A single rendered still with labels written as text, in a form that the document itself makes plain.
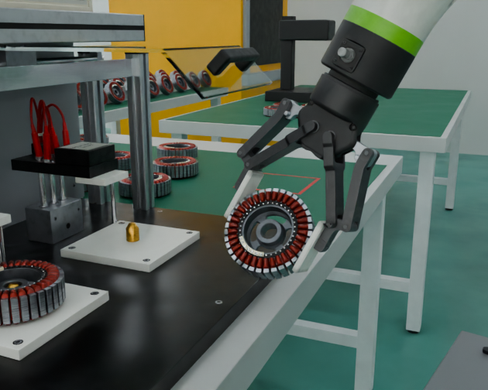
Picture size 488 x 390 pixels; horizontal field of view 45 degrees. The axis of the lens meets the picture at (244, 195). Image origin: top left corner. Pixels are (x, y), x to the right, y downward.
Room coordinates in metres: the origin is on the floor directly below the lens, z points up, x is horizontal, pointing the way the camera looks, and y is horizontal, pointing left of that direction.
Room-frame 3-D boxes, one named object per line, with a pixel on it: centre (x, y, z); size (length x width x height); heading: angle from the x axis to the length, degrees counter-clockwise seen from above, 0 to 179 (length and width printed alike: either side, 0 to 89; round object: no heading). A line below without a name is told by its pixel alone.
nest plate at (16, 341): (0.62, 0.26, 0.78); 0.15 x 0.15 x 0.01; 67
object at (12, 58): (0.88, 0.34, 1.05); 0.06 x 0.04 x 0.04; 157
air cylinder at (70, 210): (0.90, 0.30, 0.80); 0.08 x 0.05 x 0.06; 157
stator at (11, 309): (0.62, 0.26, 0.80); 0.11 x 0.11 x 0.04
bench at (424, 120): (2.99, -0.52, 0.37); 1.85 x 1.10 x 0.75; 157
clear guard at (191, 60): (0.89, 0.15, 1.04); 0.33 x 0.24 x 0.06; 67
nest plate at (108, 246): (0.84, 0.17, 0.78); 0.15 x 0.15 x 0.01; 67
